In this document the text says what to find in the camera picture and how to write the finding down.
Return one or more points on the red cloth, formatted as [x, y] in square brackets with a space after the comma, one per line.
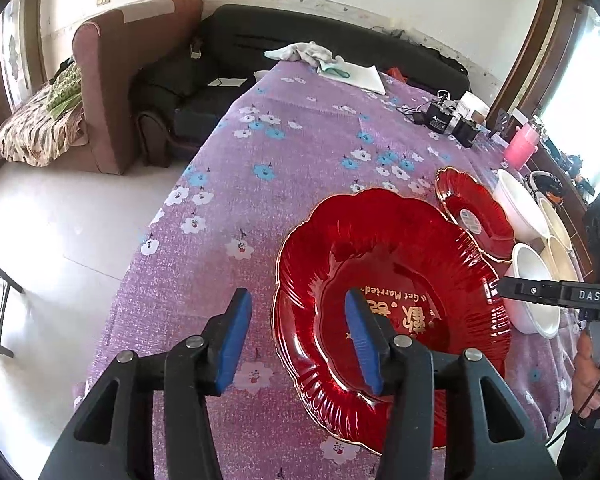
[395, 74]

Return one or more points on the black folding chair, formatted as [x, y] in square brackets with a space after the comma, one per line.
[0, 285]

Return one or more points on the white cloth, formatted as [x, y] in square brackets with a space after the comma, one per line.
[305, 52]

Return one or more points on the white plastic jar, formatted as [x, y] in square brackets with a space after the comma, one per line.
[472, 102]

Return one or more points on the white plastic bowl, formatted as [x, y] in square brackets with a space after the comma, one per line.
[527, 262]
[517, 200]

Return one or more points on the black glass jar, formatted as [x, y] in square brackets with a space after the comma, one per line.
[440, 119]

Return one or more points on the pile of dark tools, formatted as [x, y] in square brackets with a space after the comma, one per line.
[577, 162]

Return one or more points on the large red scalloped plate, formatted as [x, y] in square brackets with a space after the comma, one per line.
[430, 260]

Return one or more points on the white paper sheet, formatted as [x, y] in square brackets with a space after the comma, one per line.
[360, 77]

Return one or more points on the cream plastic bowl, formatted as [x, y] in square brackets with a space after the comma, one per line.
[555, 222]
[560, 260]

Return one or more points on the black and orange cap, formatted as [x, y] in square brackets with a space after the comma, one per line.
[550, 185]

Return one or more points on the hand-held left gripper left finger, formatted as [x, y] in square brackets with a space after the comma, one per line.
[232, 345]

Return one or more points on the floral bed blanket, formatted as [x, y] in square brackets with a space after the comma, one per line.
[30, 130]

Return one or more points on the pink bottle with knitted sleeve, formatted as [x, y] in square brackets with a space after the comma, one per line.
[522, 145]

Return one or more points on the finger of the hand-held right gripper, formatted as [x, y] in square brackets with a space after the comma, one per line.
[530, 292]

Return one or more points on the small red scalloped plate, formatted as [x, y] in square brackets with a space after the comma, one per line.
[460, 200]

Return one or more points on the black phone stand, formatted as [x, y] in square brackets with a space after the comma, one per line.
[502, 122]

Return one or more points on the white paper on sofa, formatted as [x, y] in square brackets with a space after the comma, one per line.
[227, 81]

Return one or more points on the green patterned cloth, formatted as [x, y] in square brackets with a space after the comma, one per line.
[65, 90]

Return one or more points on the purple floral tablecloth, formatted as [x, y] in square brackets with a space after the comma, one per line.
[255, 210]

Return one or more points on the black sofa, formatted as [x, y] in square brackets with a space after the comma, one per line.
[240, 30]

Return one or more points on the person's right forearm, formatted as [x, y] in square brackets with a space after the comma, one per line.
[590, 450]

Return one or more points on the wooden window frame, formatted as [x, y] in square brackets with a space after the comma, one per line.
[540, 45]

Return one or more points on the person's right hand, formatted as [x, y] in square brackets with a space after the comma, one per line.
[586, 375]

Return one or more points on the brown armchair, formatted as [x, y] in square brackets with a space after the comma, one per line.
[105, 85]

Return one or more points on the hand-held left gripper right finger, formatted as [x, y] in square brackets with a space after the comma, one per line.
[362, 345]

